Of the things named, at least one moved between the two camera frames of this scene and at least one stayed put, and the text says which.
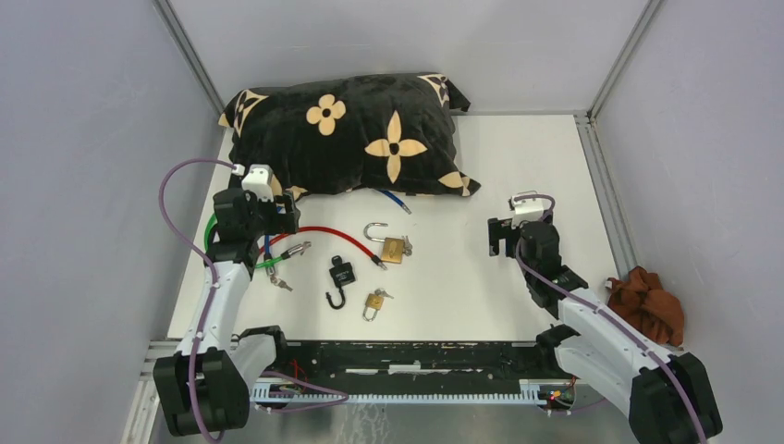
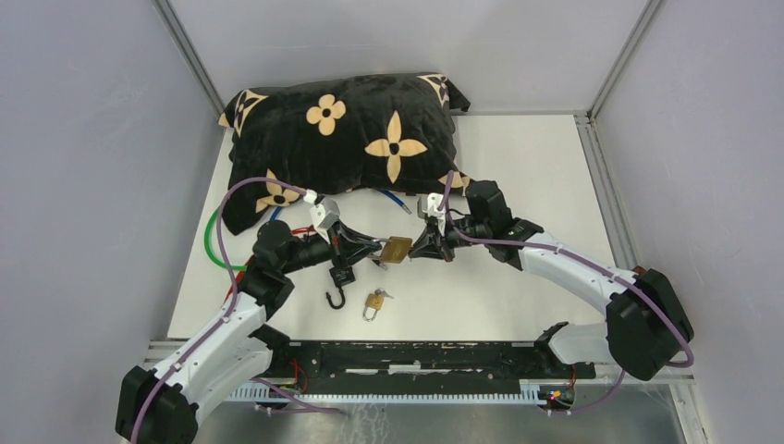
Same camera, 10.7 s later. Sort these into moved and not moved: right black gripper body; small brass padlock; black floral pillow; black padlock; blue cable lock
Moved: right black gripper body
Not moved: blue cable lock; black floral pillow; black padlock; small brass padlock
